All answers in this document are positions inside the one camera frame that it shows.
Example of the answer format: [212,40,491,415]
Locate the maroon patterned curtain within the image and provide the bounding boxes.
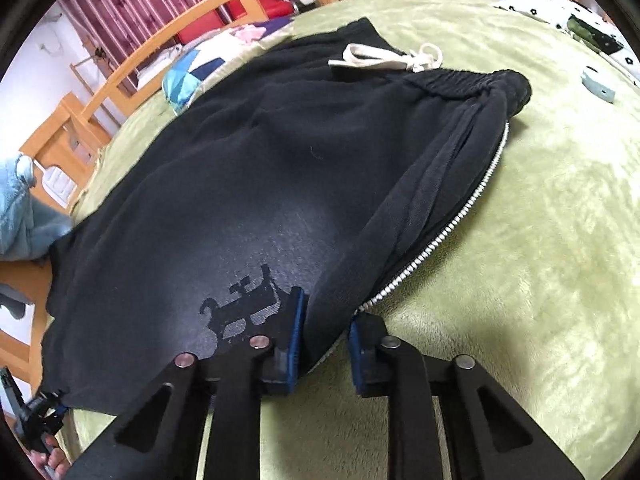
[58,0,321,97]

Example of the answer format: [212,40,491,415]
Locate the small light blue device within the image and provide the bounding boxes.
[582,66,615,103]

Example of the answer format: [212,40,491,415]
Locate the black pants with white stripe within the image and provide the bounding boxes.
[40,18,532,415]

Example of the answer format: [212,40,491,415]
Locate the colourful geometric pillow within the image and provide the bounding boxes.
[160,18,294,115]

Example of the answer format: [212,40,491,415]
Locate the wooden bed frame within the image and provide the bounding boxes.
[1,0,338,389]

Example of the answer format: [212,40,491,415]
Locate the left red chair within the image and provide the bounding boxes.
[176,10,224,46]

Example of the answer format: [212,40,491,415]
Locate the light blue towel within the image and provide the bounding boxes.
[1,152,73,261]

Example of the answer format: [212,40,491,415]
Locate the white black-flower pillow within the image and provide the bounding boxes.
[497,0,639,87]

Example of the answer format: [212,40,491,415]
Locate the person's left hand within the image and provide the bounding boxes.
[28,434,70,480]

